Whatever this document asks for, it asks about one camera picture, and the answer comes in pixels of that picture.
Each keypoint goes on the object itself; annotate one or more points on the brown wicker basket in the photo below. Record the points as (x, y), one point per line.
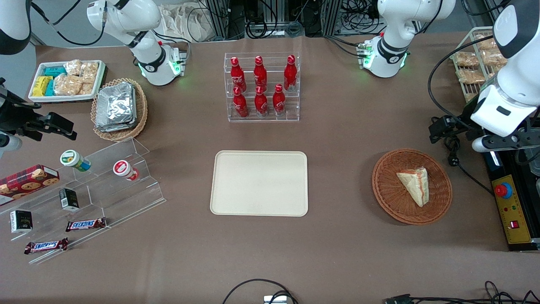
(392, 198)

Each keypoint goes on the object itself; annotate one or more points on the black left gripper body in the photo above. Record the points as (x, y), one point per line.
(463, 122)

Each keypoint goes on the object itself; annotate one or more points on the small black carton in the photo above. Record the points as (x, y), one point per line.
(21, 221)
(68, 199)

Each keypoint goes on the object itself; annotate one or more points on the red lid yogurt cup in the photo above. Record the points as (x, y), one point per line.
(123, 169)

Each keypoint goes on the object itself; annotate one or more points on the light wicker basket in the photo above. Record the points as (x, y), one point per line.
(141, 109)

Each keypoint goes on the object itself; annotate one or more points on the clear bagged pastry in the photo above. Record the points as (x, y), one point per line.
(470, 97)
(491, 57)
(470, 76)
(466, 59)
(486, 43)

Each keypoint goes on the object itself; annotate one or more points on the clear rice cracker bag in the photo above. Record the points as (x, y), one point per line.
(87, 88)
(72, 67)
(89, 71)
(67, 85)

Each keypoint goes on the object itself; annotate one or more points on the small grey device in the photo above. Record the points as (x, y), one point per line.
(275, 300)

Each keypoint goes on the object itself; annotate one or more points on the clear acrylic bottle rack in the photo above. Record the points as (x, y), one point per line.
(291, 101)

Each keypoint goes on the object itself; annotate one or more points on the clear acrylic stepped shelf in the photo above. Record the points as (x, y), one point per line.
(126, 198)

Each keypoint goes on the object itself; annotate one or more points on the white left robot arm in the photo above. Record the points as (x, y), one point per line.
(392, 50)

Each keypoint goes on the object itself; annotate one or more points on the silver foil packet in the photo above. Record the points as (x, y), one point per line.
(135, 107)
(114, 105)

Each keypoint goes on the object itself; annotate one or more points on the red tartan cookie box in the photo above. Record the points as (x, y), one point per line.
(25, 182)

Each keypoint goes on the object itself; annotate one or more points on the brown snickers bar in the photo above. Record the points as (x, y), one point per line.
(85, 224)
(45, 246)

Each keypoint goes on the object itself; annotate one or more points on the triangle sandwich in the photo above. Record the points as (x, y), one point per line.
(415, 185)

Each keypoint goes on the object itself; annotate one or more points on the aluminium frame post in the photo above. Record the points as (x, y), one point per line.
(331, 17)
(217, 19)

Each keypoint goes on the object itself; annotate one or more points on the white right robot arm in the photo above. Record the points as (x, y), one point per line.
(147, 55)

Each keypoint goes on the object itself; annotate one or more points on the black appliance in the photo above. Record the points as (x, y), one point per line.
(532, 198)

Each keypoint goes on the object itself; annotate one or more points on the beige plastic tray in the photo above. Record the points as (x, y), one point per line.
(259, 183)

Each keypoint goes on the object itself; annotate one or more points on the yellow emergency stop panel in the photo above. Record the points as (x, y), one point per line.
(512, 215)

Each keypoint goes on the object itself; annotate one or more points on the green lid yogurt cup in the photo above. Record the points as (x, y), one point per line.
(72, 159)

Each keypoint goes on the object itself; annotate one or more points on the white rectangular snack tray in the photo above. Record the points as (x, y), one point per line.
(38, 98)

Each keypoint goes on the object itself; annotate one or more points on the yellow snack packet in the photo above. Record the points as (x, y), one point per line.
(41, 86)

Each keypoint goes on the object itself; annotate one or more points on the beige cloth bag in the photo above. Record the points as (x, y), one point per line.
(185, 23)

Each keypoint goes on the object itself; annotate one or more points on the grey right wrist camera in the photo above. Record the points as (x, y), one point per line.
(9, 144)

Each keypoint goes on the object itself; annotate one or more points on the teal snack packet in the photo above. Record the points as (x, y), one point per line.
(50, 88)
(55, 71)

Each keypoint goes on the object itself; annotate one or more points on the red cola bottle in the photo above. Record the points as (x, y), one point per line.
(261, 104)
(237, 76)
(260, 76)
(279, 103)
(290, 76)
(240, 105)

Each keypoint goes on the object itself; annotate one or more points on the aluminium frame rail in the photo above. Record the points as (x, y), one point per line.
(492, 7)

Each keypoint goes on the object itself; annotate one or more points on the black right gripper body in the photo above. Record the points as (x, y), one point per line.
(12, 118)

